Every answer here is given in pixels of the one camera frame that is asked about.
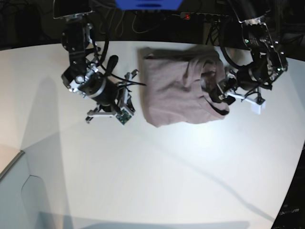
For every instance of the blue box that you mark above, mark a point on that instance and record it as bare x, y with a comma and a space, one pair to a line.
148, 4

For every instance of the power strip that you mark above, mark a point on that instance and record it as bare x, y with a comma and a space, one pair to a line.
202, 17

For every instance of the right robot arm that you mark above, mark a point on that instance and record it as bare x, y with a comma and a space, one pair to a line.
86, 75

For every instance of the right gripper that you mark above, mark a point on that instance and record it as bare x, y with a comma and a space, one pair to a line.
114, 101

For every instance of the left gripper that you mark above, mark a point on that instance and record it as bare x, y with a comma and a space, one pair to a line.
228, 90

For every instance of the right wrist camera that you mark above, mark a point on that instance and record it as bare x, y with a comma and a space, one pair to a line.
124, 116

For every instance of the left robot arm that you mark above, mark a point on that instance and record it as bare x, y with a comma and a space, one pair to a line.
268, 63

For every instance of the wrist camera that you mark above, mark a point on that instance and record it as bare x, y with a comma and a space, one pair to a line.
124, 116
258, 105

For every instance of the mauve t-shirt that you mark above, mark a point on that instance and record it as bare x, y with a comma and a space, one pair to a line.
180, 86

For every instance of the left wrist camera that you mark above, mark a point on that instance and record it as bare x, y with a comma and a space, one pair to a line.
258, 105

